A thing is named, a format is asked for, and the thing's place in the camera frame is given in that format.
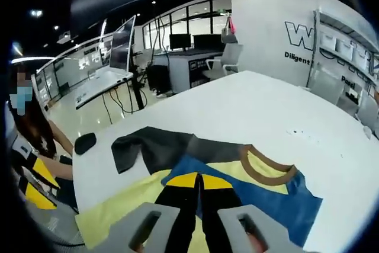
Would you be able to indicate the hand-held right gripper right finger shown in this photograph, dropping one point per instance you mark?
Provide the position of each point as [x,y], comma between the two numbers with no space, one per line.
[225,220]

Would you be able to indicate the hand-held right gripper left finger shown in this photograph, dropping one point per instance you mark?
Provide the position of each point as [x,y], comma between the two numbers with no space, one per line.
[171,211]

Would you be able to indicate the yellow garment grey blue sleeves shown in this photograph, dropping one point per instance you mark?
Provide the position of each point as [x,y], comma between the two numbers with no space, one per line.
[165,152]

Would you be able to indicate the grey mesh chair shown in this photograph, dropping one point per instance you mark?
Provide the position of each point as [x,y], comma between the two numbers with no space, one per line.
[56,223]

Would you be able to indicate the person's own body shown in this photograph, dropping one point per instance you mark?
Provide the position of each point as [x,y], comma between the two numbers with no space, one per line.
[41,134]

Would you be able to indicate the black oval pad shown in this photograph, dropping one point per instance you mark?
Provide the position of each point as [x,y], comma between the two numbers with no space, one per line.
[85,143]

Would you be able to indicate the white desk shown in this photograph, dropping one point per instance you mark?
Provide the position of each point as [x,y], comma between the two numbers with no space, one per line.
[100,82]

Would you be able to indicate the black stand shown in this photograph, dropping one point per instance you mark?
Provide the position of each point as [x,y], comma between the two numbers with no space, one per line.
[137,87]

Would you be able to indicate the black computer tower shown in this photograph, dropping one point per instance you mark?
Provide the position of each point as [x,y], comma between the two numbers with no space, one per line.
[157,78]

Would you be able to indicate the grey desk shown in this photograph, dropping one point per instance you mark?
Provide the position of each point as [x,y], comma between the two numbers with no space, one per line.
[177,63]

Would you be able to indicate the white-framed tilted display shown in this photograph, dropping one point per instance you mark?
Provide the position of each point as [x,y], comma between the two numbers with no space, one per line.
[121,45]

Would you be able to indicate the white office chair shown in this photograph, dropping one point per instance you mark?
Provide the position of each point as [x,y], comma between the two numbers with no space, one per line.
[228,57]

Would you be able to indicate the small white object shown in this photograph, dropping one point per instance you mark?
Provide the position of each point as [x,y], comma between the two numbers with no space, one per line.
[367,132]

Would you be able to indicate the black monitor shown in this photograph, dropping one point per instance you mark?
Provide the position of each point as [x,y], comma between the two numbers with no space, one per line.
[180,42]
[207,41]

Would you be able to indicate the pink hanging bag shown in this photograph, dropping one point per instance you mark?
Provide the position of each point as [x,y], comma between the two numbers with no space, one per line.
[232,26]

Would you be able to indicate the metal shelving rack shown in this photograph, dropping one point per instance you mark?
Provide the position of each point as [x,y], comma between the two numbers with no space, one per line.
[340,57]

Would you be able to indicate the row of white storage bins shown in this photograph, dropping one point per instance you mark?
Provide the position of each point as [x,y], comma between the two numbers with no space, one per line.
[337,47]

